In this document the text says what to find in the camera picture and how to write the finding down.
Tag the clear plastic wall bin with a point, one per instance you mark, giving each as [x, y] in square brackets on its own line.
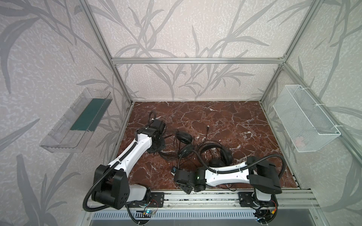
[73, 131]

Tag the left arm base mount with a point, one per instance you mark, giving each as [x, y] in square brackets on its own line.
[153, 200]

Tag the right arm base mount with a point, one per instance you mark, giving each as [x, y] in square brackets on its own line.
[246, 199]

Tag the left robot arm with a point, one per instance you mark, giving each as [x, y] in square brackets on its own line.
[111, 188]

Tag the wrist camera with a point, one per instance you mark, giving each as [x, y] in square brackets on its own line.
[159, 125]
[173, 170]

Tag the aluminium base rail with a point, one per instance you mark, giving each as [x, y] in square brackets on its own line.
[226, 199]

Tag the white wire mesh basket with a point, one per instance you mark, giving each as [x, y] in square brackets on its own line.
[302, 116]

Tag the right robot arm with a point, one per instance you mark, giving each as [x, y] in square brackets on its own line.
[263, 174]

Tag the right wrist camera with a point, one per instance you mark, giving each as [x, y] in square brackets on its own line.
[173, 170]

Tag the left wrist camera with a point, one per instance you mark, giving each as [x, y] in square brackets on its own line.
[159, 125]

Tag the black headphones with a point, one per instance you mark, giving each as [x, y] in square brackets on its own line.
[183, 144]
[213, 155]

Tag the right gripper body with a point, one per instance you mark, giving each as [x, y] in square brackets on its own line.
[181, 177]

